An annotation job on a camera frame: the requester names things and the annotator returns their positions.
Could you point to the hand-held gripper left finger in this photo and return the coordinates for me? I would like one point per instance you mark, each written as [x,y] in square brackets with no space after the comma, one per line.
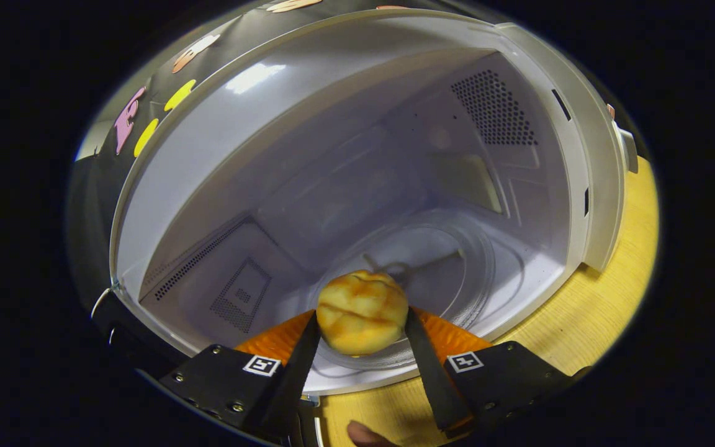
[295,379]

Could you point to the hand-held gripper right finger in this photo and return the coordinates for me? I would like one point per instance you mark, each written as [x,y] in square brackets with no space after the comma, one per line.
[435,379]

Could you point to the golden bread bun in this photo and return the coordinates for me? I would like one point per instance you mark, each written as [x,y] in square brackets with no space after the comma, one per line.
[360,313]

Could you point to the white microwave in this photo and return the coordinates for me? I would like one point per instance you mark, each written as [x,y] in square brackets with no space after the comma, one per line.
[332,155]

